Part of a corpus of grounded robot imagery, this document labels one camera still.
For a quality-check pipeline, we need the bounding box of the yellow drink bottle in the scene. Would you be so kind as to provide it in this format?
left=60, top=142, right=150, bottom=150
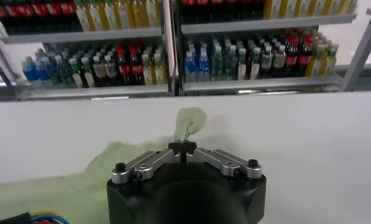
left=130, top=0, right=146, bottom=29
left=116, top=0, right=132, bottom=29
left=141, top=54, right=154, bottom=85
left=294, top=0, right=310, bottom=18
left=278, top=0, right=295, bottom=19
left=88, top=0, right=104, bottom=30
left=263, top=0, right=280, bottom=19
left=102, top=0, right=118, bottom=30
left=324, top=0, right=341, bottom=16
left=339, top=0, right=359, bottom=15
left=309, top=0, right=325, bottom=17
left=312, top=42, right=326, bottom=77
left=74, top=0, right=90, bottom=31
left=144, top=0, right=161, bottom=28
left=153, top=53, right=166, bottom=85
left=325, top=43, right=340, bottom=76

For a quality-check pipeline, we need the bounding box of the small dark drink bottle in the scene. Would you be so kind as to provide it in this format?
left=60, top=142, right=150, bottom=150
left=81, top=57, right=96, bottom=88
left=236, top=47, right=249, bottom=81
left=248, top=47, right=261, bottom=80
left=261, top=45, right=274, bottom=79
left=272, top=44, right=286, bottom=79
left=104, top=54, right=118, bottom=86
left=93, top=55, right=106, bottom=88
left=69, top=57, right=83, bottom=89

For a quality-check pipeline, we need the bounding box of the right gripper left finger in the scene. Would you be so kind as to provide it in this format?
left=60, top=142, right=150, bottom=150
left=111, top=140, right=183, bottom=185

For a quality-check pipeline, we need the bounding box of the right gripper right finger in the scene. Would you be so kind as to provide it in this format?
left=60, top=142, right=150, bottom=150
left=182, top=140, right=263, bottom=180

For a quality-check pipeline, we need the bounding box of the coloured wire bundle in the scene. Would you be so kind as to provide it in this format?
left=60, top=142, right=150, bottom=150
left=0, top=211, right=71, bottom=224

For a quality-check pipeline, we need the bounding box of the blue water bottle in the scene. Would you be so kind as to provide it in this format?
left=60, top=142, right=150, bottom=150
left=184, top=51, right=197, bottom=82
left=197, top=50, right=210, bottom=82
left=21, top=57, right=38, bottom=83
left=37, top=56, right=51, bottom=82

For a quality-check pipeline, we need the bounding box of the green t-shirt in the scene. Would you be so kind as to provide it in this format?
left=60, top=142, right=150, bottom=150
left=0, top=107, right=207, bottom=224

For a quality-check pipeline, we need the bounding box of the green water bottle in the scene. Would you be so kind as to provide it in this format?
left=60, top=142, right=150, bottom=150
left=49, top=54, right=63, bottom=86
left=224, top=44, right=237, bottom=81
left=62, top=53, right=73, bottom=86
left=211, top=45, right=224, bottom=82

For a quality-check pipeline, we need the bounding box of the metal beverage shelf rack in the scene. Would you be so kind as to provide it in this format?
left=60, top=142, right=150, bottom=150
left=172, top=0, right=358, bottom=97
left=0, top=0, right=174, bottom=101

